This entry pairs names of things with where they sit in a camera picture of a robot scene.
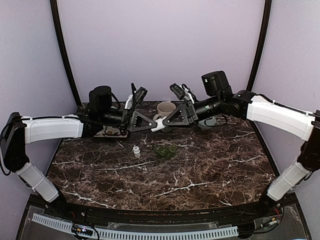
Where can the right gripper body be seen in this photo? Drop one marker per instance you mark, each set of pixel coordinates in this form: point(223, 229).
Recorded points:
point(215, 108)

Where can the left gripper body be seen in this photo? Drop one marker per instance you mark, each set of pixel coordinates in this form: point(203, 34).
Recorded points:
point(124, 122)

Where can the white pill bottle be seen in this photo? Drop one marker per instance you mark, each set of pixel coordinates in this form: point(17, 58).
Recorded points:
point(137, 152)
point(159, 125)

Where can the green weekly pill organizer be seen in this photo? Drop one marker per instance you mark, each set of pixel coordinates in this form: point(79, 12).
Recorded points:
point(166, 152)

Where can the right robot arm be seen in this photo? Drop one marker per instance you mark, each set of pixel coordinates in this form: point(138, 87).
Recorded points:
point(247, 105)

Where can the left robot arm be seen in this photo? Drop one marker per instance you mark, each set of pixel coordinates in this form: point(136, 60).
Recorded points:
point(22, 130)

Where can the cream ceramic mug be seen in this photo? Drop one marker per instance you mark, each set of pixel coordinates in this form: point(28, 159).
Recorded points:
point(163, 110)

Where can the teal bowl right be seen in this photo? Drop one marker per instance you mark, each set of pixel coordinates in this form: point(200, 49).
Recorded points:
point(207, 124)

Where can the floral square plate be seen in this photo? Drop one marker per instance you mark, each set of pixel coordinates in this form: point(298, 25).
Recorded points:
point(111, 132)

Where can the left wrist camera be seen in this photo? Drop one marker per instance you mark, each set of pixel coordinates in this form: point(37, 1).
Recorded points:
point(135, 98)

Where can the black front rail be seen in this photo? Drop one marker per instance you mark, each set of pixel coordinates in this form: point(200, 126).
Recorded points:
point(223, 215)

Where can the right black frame post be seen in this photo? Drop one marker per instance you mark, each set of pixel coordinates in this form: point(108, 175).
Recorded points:
point(260, 44)

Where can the black frame post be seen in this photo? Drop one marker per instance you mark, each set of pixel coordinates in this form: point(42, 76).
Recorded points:
point(260, 44)
point(63, 51)

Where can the left black frame post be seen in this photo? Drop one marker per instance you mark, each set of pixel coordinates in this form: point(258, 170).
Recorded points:
point(63, 51)

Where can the white slotted cable duct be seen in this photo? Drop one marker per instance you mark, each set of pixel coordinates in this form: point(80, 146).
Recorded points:
point(121, 231)

